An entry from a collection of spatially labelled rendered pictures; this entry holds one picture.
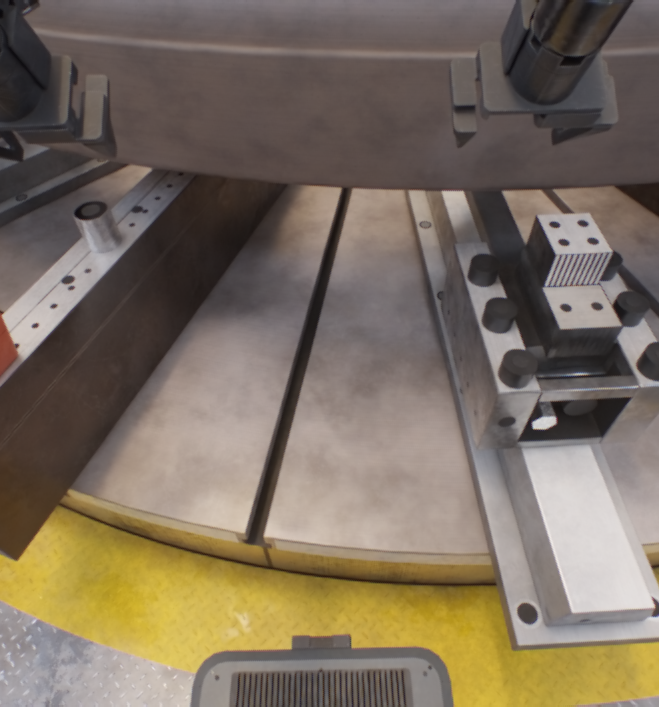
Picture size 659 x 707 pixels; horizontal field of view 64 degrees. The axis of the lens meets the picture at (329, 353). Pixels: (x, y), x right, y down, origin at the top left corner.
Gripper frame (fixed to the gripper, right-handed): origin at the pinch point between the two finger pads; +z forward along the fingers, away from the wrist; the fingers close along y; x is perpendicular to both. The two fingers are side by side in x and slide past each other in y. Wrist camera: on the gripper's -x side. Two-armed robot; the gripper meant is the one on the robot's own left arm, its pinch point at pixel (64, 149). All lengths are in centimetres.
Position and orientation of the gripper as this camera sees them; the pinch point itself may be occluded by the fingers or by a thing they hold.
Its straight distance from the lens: 63.3
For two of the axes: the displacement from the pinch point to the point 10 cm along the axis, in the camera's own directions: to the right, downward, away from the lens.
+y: -10.0, 0.3, 0.1
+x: 0.3, 9.9, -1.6
